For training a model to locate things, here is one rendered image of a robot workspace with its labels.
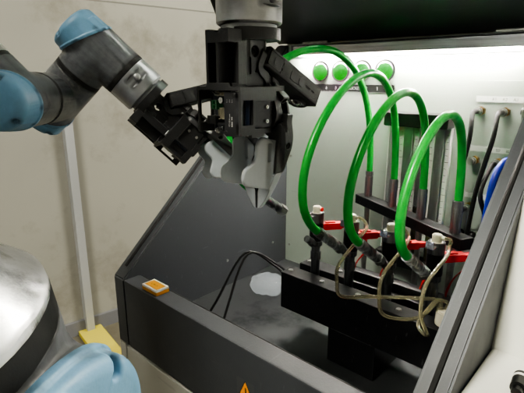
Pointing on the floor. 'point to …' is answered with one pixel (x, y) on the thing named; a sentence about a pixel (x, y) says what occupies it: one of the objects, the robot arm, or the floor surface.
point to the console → (513, 301)
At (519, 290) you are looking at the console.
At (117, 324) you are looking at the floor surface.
